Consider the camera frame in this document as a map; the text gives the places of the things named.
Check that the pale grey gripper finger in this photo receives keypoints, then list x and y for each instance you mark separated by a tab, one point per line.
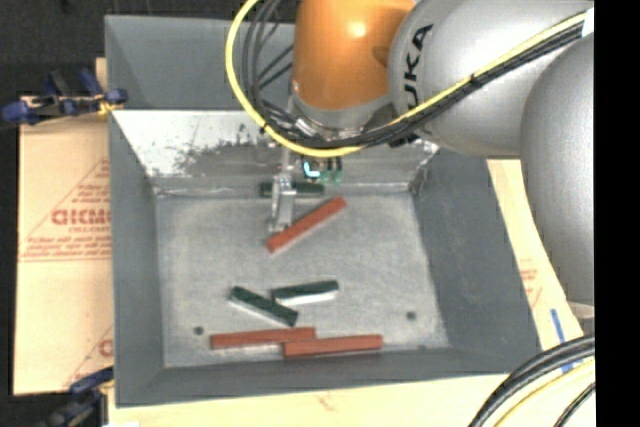
275	210
288	207

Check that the red-brown flat block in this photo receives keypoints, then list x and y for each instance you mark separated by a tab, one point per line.
250	339
307	225
340	346

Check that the grey metal bin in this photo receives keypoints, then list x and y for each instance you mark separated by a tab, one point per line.
350	260

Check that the dark green flat block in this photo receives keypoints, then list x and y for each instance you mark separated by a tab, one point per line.
305	291
260	304

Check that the brown cardboard board red print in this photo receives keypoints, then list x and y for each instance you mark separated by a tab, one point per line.
60	295

